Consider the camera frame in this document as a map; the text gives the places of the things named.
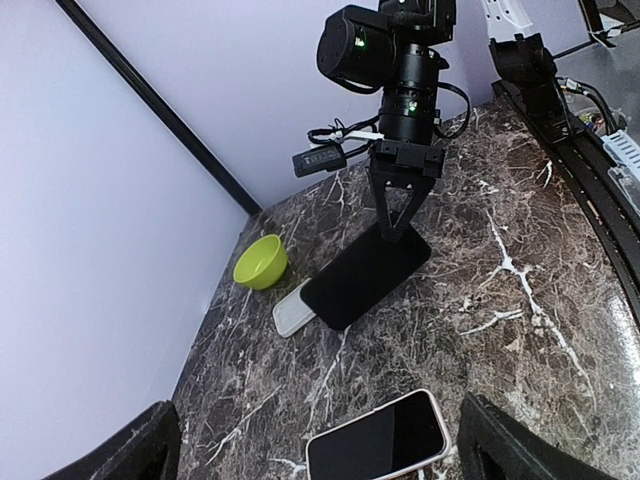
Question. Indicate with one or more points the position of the green bowl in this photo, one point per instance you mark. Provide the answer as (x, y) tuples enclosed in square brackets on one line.
[(262, 264)]

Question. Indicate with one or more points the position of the white phone case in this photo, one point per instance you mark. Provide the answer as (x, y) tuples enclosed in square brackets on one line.
[(291, 313)]

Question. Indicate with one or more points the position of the black front rail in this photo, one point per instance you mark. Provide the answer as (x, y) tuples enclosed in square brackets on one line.
[(583, 165)]

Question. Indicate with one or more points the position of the right black frame post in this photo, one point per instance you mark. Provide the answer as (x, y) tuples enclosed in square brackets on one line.
[(159, 107)]

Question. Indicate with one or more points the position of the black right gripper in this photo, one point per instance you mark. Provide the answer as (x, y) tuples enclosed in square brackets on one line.
[(401, 178)]

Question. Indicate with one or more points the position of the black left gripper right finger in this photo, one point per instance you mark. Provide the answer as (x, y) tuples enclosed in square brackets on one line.
[(493, 445)]

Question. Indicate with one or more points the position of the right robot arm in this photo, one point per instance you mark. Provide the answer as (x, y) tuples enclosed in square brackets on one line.
[(391, 50)]

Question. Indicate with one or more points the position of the white slotted cable duct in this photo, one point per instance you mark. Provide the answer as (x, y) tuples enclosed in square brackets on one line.
[(623, 150)]

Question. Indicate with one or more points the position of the black smartphone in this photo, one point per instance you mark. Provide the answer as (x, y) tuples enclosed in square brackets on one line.
[(362, 275)]

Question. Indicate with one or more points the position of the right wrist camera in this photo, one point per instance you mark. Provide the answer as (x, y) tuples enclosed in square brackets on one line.
[(328, 157)]

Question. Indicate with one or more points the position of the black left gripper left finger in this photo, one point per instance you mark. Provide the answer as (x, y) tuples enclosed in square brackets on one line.
[(148, 447)]

